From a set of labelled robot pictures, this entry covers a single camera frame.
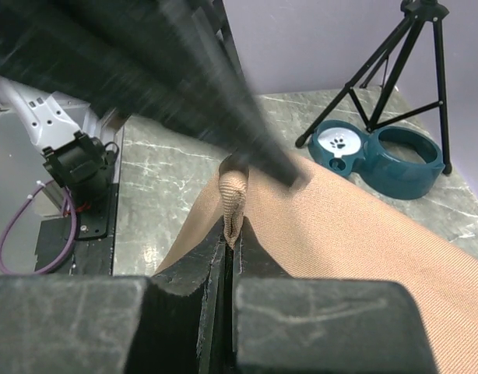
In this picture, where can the tan black pet tent fabric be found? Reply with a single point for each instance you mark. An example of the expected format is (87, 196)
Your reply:
(331, 228)

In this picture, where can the black music stand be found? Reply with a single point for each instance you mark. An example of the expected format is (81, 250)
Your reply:
(415, 15)

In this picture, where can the teal double pet bowl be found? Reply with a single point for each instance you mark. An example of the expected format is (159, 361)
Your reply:
(343, 149)

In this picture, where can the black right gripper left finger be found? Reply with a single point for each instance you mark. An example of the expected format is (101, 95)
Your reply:
(169, 323)

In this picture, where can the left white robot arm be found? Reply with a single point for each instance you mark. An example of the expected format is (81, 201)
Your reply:
(48, 125)

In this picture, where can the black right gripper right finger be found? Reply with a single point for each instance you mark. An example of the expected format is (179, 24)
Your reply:
(284, 324)

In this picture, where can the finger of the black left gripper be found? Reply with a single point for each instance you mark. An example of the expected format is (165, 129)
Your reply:
(155, 59)

